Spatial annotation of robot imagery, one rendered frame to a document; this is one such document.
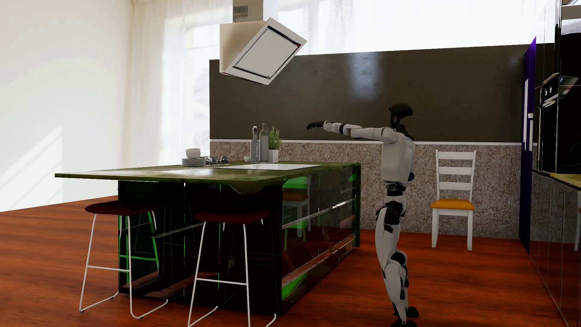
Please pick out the small glass cups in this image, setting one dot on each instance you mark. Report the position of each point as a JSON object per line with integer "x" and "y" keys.
{"x": 217, "y": 160}

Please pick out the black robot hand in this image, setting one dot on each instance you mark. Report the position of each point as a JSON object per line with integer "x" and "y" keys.
{"x": 314, "y": 124}

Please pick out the white and black robot legs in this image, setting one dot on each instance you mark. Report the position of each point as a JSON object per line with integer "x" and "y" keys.
{"x": 393, "y": 254}

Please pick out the clear glass bottle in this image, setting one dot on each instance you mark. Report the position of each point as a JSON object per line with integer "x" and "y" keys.
{"x": 255, "y": 146}

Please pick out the green glossy kitchen island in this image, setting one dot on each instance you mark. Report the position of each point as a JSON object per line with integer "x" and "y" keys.
{"x": 236, "y": 227}

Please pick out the dark glossy base cabinets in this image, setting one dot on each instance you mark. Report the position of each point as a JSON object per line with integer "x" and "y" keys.
{"x": 556, "y": 240}

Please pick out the black robot head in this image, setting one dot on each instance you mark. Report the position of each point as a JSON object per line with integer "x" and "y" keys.
{"x": 400, "y": 113}

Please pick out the white induction cooktop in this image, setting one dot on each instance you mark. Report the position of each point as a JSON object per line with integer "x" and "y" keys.
{"x": 268, "y": 166}

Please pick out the stack of grey plates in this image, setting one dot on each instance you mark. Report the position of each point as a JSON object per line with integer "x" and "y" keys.
{"x": 194, "y": 161}

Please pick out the white bowl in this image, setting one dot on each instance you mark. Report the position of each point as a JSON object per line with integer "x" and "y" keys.
{"x": 193, "y": 153}

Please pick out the white chair with yellow cushion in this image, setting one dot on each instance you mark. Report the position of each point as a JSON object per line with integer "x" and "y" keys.
{"x": 453, "y": 200}

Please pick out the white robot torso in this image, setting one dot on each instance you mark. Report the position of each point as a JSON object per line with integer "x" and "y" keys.
{"x": 397, "y": 157}

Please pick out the dark blue tall cabinet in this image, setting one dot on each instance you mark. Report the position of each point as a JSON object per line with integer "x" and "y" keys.
{"x": 526, "y": 145}

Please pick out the black built-in oven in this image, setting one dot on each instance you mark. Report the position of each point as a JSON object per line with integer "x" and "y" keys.
{"x": 556, "y": 122}

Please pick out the tall grey glass bottle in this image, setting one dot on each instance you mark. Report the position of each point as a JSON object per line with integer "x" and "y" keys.
{"x": 264, "y": 143}

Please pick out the white angled range hood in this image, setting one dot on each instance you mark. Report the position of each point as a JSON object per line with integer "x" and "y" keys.
{"x": 259, "y": 50}

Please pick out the potted green herb plant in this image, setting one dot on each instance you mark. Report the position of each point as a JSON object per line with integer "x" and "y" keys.
{"x": 273, "y": 144}

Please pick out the sheer white curtain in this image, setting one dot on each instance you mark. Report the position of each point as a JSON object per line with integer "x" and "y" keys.
{"x": 181, "y": 77}

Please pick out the dark red bar stool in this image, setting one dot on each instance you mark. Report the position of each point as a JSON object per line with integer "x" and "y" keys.
{"x": 229, "y": 263}
{"x": 119, "y": 254}

